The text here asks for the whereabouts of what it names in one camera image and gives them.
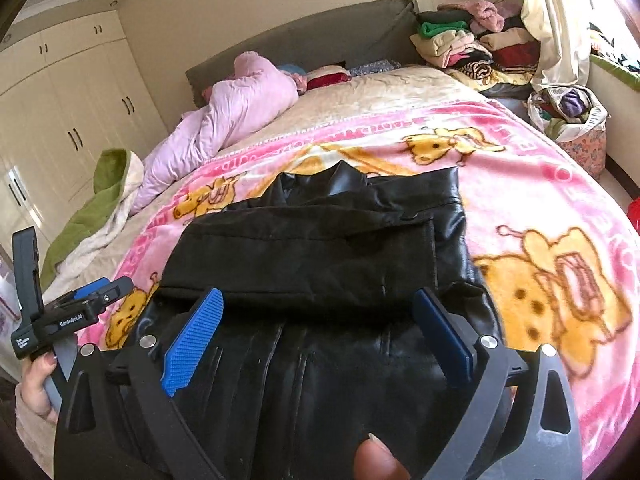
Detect pale pink duvet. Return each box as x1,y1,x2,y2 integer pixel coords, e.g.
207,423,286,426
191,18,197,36
131,51,301,216

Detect person's left hand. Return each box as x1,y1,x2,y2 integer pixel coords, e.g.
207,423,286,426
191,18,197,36
17,351,63,424

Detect person's left forearm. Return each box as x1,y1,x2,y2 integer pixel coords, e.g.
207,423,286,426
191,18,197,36
0,385,56,480

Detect floral fabric basket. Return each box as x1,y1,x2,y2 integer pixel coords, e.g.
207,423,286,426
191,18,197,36
527,85,611,178

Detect beige quilted bedspread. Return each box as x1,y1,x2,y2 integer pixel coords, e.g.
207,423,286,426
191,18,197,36
220,65,487,157

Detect red pillow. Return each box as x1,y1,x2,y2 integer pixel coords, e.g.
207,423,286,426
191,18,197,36
305,66,351,92

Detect cream curtain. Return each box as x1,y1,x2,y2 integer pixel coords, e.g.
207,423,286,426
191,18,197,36
517,0,608,93

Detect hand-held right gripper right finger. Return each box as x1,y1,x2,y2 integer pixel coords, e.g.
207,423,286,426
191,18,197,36
412,287,583,480

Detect green window sill cushion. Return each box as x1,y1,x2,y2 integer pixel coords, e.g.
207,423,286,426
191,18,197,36
590,52,640,92

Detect black leather jacket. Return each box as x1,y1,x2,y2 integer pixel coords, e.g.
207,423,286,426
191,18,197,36
107,160,503,480

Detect grey-green upholstered headboard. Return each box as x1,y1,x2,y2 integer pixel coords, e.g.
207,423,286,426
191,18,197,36
185,0,421,95

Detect pile of folded clothes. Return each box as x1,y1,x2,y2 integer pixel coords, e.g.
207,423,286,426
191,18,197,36
410,1,543,93

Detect green and cream blanket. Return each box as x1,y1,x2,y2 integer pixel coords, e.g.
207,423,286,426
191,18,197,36
40,149,146,293

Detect cream wardrobe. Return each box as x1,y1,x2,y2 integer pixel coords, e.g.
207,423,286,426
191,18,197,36
0,10,171,261

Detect dark floral pillow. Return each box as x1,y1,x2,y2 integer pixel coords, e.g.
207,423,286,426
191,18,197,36
347,59,402,77

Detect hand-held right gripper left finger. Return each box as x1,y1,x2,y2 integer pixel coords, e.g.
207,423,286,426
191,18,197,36
52,287,226,480

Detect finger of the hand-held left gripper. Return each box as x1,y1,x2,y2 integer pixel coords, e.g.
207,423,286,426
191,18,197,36
97,275,135,309
74,278,110,301

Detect pink cartoon printed blanket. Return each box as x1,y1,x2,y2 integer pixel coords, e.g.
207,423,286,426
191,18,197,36
75,97,640,480

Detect person's right hand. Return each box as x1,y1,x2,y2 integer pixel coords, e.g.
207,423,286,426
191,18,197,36
352,434,413,480

